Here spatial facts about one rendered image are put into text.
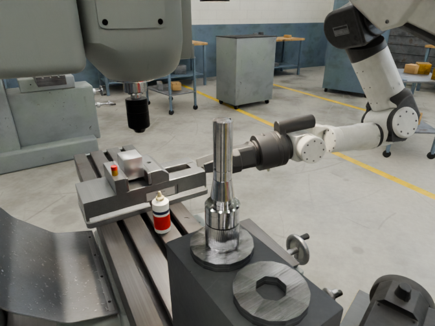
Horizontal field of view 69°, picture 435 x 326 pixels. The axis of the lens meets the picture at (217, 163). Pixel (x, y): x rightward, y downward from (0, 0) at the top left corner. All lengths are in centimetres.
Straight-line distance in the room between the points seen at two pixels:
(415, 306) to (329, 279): 94
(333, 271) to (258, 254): 173
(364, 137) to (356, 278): 140
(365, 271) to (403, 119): 146
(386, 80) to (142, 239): 71
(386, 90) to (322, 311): 64
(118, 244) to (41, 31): 48
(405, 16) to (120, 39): 51
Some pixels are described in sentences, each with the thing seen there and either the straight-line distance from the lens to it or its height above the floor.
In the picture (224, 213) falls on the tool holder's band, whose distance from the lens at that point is 40.
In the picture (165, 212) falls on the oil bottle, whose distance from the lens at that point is 78.
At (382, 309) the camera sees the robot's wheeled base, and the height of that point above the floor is 59.
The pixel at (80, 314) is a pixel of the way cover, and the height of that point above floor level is 88.
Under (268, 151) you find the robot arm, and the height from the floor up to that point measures 114.
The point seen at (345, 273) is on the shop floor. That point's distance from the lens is 219.
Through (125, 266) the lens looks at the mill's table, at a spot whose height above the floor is 94.
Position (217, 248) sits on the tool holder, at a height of 114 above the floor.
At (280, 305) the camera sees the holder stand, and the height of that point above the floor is 114.
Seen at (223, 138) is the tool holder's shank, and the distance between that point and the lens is 37.
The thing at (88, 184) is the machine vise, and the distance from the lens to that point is 94.
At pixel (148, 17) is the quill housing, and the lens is 60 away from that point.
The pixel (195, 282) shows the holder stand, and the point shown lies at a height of 112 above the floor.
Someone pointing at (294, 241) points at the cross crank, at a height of 67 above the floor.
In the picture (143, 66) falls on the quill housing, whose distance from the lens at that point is 62.
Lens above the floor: 143
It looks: 25 degrees down
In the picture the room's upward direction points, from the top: straight up
